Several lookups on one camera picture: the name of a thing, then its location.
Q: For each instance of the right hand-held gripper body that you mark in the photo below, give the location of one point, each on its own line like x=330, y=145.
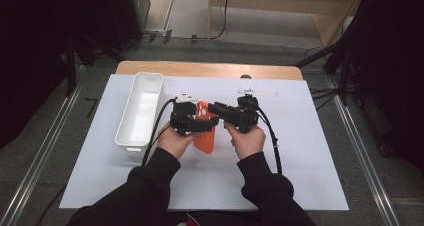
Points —
x=246, y=114

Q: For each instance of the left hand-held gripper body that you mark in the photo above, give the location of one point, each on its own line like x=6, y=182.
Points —
x=181, y=117

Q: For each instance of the orange phone case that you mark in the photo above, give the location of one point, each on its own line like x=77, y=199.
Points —
x=206, y=142

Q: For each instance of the person's left hand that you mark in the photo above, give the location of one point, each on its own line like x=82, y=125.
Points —
x=175, y=142

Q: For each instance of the person's right hand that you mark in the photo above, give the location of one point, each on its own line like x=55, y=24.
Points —
x=248, y=144

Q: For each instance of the white plastic bin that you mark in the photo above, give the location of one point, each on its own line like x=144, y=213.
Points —
x=141, y=109

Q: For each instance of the white table mat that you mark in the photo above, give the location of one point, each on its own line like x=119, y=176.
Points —
x=300, y=146

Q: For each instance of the person's dark clothing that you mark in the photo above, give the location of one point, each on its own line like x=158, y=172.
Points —
x=226, y=219

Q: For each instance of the red cloth patch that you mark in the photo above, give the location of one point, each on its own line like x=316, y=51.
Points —
x=192, y=221

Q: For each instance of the black stand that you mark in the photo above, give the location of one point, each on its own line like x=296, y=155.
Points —
x=343, y=79
x=70, y=69

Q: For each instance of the dark curtain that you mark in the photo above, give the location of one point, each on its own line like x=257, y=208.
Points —
x=393, y=52
x=26, y=52

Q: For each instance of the aluminium floor rail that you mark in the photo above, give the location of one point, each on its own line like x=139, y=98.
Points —
x=45, y=152
x=362, y=152

